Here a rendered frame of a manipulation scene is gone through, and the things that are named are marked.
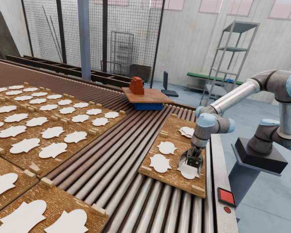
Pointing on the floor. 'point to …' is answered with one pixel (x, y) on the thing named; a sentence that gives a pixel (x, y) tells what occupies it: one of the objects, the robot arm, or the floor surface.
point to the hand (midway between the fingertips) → (188, 168)
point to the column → (243, 178)
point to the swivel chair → (166, 87)
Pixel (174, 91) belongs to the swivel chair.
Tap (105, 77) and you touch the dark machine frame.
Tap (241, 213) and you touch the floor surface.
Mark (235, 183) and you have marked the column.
